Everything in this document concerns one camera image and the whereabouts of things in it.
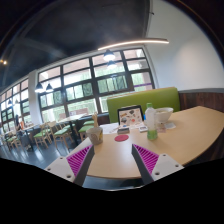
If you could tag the black framed menu stand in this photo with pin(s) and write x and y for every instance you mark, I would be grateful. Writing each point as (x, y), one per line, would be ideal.
(131, 115)

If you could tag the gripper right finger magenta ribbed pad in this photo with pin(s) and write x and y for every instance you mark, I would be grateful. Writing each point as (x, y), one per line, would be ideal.
(152, 166)

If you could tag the black pendant lamp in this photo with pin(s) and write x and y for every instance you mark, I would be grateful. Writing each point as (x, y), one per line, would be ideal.
(108, 56)

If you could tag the beige paper cup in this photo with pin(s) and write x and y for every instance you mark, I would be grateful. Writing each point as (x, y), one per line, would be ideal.
(95, 135)

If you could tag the long linear ceiling light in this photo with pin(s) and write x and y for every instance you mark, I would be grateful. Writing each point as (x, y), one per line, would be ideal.
(134, 42)

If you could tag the wooden chair, green seat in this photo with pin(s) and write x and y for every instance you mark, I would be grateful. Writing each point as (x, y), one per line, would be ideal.
(59, 135)
(42, 138)

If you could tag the black framed window wall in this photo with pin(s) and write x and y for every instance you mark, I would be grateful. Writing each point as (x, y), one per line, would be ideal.
(76, 87)

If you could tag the white bowl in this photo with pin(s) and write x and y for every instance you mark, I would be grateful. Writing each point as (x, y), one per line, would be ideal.
(163, 114)

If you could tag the green upholstered bench backrest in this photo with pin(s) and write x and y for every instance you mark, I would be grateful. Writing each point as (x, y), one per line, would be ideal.
(159, 98)

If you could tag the clear bottle, green label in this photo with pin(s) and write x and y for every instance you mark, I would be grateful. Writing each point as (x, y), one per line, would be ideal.
(150, 122)

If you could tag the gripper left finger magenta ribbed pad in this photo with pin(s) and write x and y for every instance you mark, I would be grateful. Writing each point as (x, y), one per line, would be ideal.
(74, 167)

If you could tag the red round coaster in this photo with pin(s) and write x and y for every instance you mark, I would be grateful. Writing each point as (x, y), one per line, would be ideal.
(121, 138)

